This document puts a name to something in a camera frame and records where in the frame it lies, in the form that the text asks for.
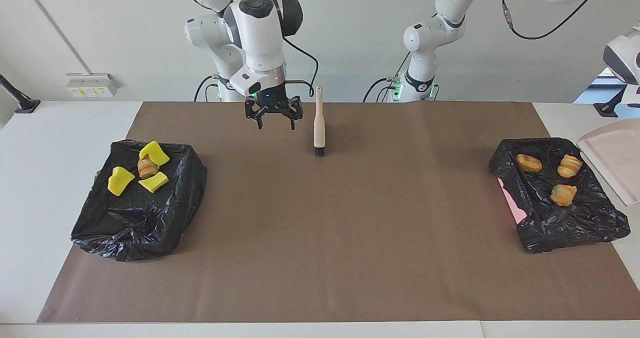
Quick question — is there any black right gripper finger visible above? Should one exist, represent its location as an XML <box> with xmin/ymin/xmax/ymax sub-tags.
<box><xmin>244</xmin><ymin>97</ymin><xmax>266</xmax><ymax>130</ymax></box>
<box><xmin>286</xmin><ymin>96</ymin><xmax>304</xmax><ymax>131</ymax></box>

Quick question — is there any beige handled black bristle brush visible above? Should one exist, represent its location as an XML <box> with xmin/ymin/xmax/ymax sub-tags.
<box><xmin>313</xmin><ymin>85</ymin><xmax>327</xmax><ymax>157</ymax></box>

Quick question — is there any yellow sponge piece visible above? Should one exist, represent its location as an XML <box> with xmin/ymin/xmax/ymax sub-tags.
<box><xmin>108</xmin><ymin>166</ymin><xmax>136</xmax><ymax>197</ymax></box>
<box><xmin>138</xmin><ymin>171</ymin><xmax>169</xmax><ymax>194</ymax></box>
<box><xmin>139</xmin><ymin>141</ymin><xmax>171</xmax><ymax>167</ymax></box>

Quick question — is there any brown trash chunk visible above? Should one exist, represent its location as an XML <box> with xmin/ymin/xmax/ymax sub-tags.
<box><xmin>516</xmin><ymin>153</ymin><xmax>543</xmax><ymax>174</ymax></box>

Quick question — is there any pale green trash chunk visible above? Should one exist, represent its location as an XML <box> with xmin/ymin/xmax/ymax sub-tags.
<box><xmin>550</xmin><ymin>184</ymin><xmax>578</xmax><ymax>207</ymax></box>
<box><xmin>557</xmin><ymin>154</ymin><xmax>584</xmax><ymax>179</ymax></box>

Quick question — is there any beige plastic dustpan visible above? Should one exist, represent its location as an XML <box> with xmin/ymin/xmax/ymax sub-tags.
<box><xmin>576</xmin><ymin>118</ymin><xmax>640</xmax><ymax>207</ymax></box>

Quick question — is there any black plastic trash bag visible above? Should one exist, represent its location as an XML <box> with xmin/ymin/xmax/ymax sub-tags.
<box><xmin>488</xmin><ymin>137</ymin><xmax>632</xmax><ymax>254</ymax></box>
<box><xmin>71</xmin><ymin>139</ymin><xmax>208</xmax><ymax>263</ymax></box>

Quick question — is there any pink plastic bin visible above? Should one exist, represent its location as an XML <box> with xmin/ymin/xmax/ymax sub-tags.
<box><xmin>497</xmin><ymin>177</ymin><xmax>528</xmax><ymax>225</ymax></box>

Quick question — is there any brown paper table mat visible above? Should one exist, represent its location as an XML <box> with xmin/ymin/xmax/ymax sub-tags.
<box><xmin>37</xmin><ymin>101</ymin><xmax>640</xmax><ymax>324</ymax></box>

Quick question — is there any black desk clamp stand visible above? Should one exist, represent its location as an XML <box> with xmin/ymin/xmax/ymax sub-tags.
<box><xmin>0</xmin><ymin>74</ymin><xmax>41</xmax><ymax>114</ymax></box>
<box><xmin>593</xmin><ymin>85</ymin><xmax>630</xmax><ymax>118</ymax></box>

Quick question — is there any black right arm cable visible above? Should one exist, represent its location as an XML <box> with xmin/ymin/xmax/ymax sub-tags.
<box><xmin>177</xmin><ymin>0</ymin><xmax>320</xmax><ymax>103</ymax></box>

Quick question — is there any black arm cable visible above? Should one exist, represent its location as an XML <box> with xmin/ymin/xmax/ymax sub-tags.
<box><xmin>363</xmin><ymin>0</ymin><xmax>618</xmax><ymax>103</ymax></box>
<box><xmin>177</xmin><ymin>0</ymin><xmax>320</xmax><ymax>103</ymax></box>

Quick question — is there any white wall socket box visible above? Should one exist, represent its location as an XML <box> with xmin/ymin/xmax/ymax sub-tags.
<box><xmin>66</xmin><ymin>73</ymin><xmax>120</xmax><ymax>99</ymax></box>

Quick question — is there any white wall cable conduit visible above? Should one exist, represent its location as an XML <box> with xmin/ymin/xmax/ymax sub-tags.
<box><xmin>20</xmin><ymin>0</ymin><xmax>93</xmax><ymax>76</ymax></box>

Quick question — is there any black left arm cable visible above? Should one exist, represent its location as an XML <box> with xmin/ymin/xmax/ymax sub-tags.
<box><xmin>363</xmin><ymin>0</ymin><xmax>618</xmax><ymax>103</ymax></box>

